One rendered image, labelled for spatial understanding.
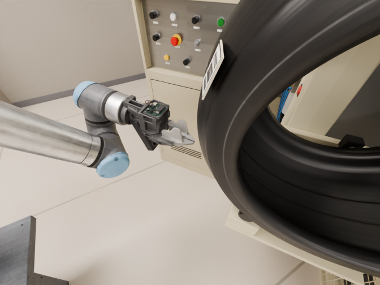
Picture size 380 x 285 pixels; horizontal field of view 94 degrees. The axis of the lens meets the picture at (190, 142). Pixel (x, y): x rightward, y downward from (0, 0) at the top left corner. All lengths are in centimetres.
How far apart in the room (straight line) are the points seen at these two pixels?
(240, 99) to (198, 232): 129
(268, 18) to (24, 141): 45
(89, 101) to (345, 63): 70
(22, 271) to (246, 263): 114
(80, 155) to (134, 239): 106
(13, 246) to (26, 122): 67
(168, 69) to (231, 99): 97
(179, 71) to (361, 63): 82
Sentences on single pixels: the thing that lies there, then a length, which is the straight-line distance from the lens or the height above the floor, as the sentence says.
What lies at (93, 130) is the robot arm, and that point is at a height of 100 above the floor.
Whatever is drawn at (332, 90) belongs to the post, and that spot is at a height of 111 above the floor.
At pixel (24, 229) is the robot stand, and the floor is 60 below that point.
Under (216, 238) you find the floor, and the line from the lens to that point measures 145.
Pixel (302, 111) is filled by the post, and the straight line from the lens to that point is 71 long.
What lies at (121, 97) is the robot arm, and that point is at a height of 111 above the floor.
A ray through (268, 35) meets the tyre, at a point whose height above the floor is 133.
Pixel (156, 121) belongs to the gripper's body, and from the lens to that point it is 46.
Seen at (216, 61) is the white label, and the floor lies 130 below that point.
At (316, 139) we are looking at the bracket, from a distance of 75.
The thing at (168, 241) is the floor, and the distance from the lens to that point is 144.
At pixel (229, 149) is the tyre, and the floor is 118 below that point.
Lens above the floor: 138
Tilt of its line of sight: 46 degrees down
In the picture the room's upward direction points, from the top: straight up
